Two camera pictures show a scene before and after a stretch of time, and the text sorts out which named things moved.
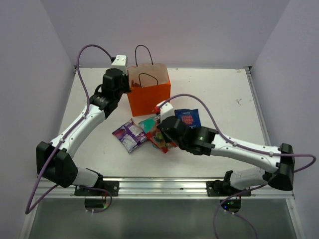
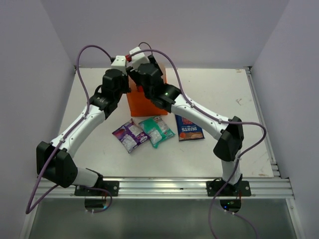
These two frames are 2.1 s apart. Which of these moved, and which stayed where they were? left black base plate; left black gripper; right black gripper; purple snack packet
Moved: right black gripper
Stayed: left black base plate; left black gripper; purple snack packet
